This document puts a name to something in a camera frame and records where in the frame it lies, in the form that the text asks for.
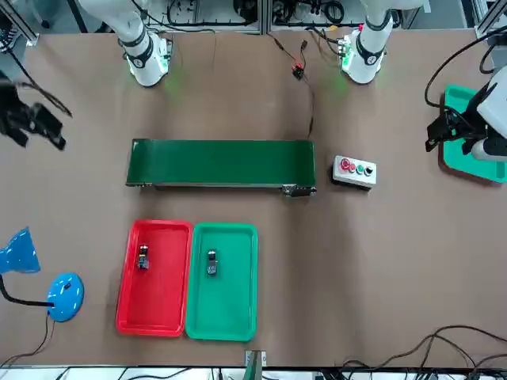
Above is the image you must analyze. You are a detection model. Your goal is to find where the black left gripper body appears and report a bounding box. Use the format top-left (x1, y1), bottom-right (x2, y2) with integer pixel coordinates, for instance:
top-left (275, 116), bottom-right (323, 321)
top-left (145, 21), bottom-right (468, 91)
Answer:
top-left (439, 106), bottom-right (487, 140)

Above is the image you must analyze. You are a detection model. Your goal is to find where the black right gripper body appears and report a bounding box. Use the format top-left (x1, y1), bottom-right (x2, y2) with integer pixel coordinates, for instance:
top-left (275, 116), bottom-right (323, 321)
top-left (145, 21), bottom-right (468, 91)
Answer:
top-left (0, 77), bottom-right (36, 135)

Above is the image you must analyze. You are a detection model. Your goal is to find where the grey push button control box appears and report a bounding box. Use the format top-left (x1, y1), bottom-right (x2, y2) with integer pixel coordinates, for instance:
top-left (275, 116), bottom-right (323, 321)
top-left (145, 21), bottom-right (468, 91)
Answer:
top-left (331, 154), bottom-right (378, 192)

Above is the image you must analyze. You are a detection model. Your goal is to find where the green-capped push button switch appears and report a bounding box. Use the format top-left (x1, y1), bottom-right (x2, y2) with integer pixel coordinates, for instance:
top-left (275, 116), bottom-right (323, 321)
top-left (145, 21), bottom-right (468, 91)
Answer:
top-left (205, 248), bottom-right (220, 278)

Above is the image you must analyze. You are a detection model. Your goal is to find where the green belt conveyor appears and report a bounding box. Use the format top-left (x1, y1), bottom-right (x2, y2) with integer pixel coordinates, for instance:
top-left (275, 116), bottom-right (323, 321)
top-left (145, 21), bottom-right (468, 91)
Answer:
top-left (125, 138), bottom-right (318, 200)

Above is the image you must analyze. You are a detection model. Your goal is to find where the green plastic tray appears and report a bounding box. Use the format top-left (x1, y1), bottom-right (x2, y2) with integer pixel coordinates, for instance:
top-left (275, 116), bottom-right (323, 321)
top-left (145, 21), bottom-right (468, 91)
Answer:
top-left (185, 222), bottom-right (259, 342)
top-left (438, 84), bottom-right (507, 186)

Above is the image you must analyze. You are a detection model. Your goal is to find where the blue desk lamp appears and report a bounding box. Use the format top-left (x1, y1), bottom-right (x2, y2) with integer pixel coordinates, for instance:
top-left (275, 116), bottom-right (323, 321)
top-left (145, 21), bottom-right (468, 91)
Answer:
top-left (0, 226), bottom-right (86, 323)

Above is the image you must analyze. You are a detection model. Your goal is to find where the red plastic tray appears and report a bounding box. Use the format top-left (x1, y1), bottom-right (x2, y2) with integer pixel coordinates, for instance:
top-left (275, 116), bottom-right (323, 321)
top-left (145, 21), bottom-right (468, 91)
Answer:
top-left (115, 219), bottom-right (194, 338)

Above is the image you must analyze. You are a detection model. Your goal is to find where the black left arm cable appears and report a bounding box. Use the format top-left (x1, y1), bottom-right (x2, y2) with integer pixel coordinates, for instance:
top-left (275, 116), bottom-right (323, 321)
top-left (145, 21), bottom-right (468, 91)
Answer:
top-left (424, 31), bottom-right (507, 110)

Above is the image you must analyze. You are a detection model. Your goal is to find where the aluminium frame post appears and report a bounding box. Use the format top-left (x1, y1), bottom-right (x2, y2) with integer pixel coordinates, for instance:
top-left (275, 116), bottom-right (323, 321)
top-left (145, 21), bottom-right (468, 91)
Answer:
top-left (0, 0), bottom-right (39, 45)
top-left (255, 0), bottom-right (273, 35)
top-left (244, 350), bottom-right (268, 380)
top-left (473, 0), bottom-right (507, 39)

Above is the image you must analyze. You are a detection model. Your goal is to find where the black red conveyor cable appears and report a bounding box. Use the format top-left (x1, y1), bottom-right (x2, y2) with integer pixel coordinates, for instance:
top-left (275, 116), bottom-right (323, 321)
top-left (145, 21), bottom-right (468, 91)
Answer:
top-left (267, 33), bottom-right (317, 140)

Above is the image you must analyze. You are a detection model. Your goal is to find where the black lamp cable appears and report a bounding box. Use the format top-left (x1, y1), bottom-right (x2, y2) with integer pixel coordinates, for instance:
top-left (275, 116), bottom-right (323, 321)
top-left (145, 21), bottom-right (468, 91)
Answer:
top-left (0, 312), bottom-right (57, 366)

